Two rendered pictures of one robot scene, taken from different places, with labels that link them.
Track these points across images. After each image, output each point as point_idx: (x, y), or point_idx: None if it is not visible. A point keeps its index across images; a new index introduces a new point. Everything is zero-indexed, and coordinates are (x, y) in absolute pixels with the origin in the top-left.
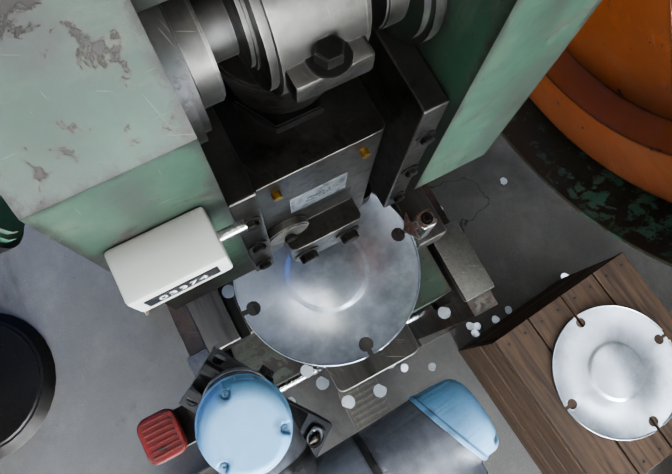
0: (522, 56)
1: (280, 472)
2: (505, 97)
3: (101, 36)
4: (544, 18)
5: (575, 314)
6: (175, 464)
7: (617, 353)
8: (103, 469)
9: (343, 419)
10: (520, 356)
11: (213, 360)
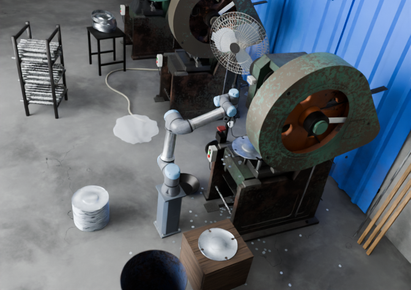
0: None
1: (229, 95)
2: None
3: (265, 62)
4: None
5: (235, 238)
6: (199, 180)
7: (222, 245)
8: (200, 167)
9: (205, 214)
10: (224, 223)
11: (237, 111)
